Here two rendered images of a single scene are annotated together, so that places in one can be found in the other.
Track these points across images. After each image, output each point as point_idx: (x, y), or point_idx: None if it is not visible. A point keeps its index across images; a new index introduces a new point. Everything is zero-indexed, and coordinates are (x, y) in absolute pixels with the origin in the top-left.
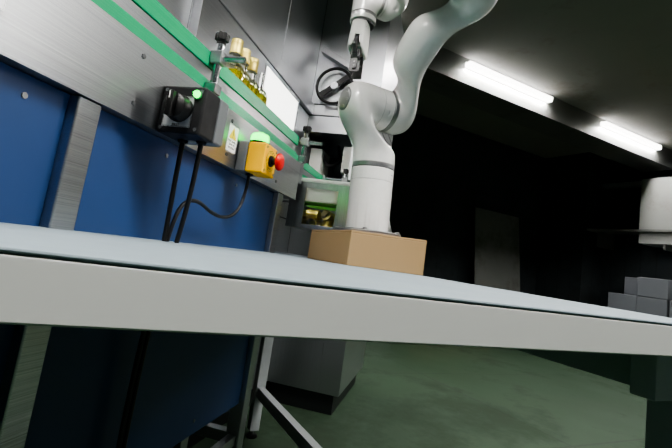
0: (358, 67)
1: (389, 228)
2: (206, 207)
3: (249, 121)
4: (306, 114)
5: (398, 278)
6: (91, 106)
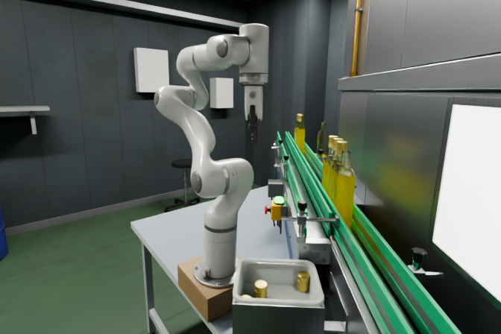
0: None
1: (201, 271)
2: (279, 222)
3: (291, 191)
4: None
5: None
6: None
